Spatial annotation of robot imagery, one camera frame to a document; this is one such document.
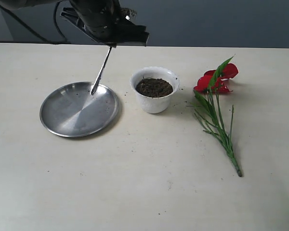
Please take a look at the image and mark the artificial red flower stem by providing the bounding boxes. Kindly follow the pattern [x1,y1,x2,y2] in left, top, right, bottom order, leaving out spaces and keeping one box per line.
[191,57,243,177]

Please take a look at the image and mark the round steel plate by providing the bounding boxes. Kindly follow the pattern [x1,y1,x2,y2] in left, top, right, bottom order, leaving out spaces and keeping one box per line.
[39,82,120,138]

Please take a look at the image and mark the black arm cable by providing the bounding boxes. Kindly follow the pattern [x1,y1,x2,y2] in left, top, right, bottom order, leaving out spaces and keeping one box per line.
[0,0,70,45]

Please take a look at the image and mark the white ceramic flower pot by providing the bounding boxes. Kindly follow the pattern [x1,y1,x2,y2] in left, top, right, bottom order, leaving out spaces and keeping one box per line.
[130,66,180,114]

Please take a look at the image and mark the steel spork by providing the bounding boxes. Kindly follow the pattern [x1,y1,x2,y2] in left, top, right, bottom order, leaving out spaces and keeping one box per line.
[91,7,138,95]

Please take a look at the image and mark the dark potting soil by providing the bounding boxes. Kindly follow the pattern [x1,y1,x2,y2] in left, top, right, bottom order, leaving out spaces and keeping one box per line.
[136,78,173,98]

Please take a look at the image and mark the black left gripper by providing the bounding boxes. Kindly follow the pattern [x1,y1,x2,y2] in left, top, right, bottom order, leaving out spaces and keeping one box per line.
[70,0,150,46]

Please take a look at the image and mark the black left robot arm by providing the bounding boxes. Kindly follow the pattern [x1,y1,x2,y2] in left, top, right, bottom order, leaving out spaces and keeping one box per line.
[0,0,149,47]

